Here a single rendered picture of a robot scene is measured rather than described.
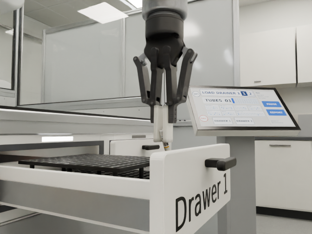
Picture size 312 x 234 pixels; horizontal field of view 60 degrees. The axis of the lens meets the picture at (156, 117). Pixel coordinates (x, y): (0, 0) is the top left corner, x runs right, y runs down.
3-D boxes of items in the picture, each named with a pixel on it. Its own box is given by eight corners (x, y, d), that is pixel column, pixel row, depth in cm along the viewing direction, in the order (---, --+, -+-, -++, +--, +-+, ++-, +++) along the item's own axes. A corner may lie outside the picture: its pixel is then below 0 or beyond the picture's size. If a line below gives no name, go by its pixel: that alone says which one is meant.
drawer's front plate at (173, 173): (230, 199, 53) (230, 143, 54) (164, 262, 28) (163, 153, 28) (221, 198, 54) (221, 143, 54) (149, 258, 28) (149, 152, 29)
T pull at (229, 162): (237, 165, 42) (237, 156, 42) (224, 172, 36) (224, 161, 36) (214, 164, 44) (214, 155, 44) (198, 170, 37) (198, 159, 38)
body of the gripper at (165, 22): (191, 22, 54) (191, 68, 54) (154, 29, 58) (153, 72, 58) (176, 7, 48) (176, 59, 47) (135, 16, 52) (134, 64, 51)
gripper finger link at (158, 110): (157, 105, 51) (153, 105, 51) (156, 142, 51) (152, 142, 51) (164, 106, 54) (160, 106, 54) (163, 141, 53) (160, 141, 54)
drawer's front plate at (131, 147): (165, 170, 95) (165, 138, 96) (114, 183, 69) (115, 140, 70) (160, 169, 96) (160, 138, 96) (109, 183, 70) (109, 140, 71)
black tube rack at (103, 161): (172, 191, 53) (172, 157, 53) (119, 215, 37) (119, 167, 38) (87, 181, 63) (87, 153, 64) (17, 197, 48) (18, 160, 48)
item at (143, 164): (172, 160, 53) (172, 158, 53) (119, 172, 38) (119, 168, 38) (164, 160, 54) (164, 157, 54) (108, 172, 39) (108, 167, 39)
